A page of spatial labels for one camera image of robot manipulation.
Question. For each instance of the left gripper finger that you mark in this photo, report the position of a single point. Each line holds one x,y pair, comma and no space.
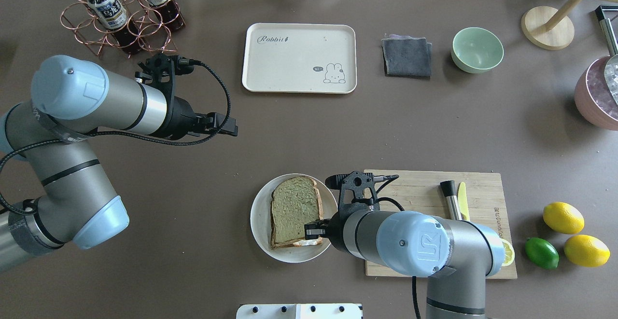
215,118
228,129

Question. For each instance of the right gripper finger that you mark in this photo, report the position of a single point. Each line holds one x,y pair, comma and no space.
313,234
314,226

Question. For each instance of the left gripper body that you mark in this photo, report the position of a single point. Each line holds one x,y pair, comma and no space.
182,116

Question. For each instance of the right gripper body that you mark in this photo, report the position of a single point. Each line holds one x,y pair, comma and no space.
336,230

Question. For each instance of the bread slice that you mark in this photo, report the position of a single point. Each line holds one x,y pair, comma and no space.
295,202

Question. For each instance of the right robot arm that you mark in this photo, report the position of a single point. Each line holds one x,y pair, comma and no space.
455,256

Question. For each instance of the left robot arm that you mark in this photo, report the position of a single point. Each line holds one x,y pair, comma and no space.
70,100

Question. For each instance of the cream rabbit tray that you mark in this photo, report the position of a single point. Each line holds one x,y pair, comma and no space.
300,58

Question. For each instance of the fried egg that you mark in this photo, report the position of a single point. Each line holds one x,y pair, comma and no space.
309,242

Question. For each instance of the white round plate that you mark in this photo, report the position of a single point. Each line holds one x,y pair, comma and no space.
261,222

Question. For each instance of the front tea bottle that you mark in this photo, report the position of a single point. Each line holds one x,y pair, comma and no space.
114,17

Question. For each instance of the lemon half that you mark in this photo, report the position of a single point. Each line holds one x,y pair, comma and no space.
509,253

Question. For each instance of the grey folded cloth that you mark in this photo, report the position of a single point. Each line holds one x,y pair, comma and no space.
406,56

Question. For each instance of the green lime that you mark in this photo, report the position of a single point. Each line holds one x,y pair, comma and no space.
542,253

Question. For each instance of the green bowl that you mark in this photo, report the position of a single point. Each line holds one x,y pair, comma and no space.
476,50

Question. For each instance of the upper whole lemon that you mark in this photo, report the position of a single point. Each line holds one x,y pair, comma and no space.
563,218

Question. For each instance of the whole lemon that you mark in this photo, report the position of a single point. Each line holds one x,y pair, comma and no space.
587,251
563,218

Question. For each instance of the lower whole lemon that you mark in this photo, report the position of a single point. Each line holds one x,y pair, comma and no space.
587,251

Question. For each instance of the pink ice bowl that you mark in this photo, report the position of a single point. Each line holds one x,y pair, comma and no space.
593,99

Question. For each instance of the wooden mug tree stand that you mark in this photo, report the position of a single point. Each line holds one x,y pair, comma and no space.
550,28

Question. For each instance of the steel ice scoop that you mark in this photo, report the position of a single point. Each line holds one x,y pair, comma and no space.
606,14

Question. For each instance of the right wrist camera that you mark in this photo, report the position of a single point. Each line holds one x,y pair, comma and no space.
358,191

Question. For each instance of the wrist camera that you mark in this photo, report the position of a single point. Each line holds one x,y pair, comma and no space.
162,69
358,191

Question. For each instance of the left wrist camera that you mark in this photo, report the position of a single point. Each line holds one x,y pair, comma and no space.
162,69

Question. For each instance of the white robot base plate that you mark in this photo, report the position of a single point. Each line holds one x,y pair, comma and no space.
301,311

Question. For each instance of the copper wire bottle rack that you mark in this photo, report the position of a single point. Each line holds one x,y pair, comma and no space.
88,30

